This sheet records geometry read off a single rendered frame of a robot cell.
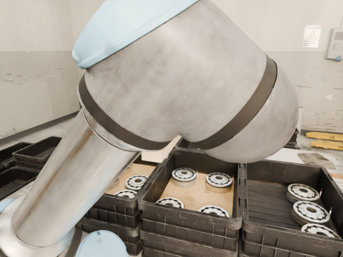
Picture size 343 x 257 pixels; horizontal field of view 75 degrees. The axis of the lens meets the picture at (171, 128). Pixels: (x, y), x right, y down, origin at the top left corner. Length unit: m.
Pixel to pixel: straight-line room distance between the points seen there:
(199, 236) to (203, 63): 0.60
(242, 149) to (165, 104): 0.08
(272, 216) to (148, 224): 0.41
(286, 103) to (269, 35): 3.81
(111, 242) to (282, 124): 0.39
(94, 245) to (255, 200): 0.61
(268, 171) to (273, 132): 0.80
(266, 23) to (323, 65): 1.05
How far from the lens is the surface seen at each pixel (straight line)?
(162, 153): 0.64
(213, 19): 0.19
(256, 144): 0.21
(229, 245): 0.72
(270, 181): 1.03
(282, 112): 0.21
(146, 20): 0.17
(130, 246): 0.84
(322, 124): 4.35
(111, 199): 0.74
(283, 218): 0.87
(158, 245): 0.79
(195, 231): 0.71
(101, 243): 0.49
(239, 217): 0.67
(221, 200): 0.88
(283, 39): 4.04
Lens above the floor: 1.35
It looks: 19 degrees down
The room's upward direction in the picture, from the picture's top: straight up
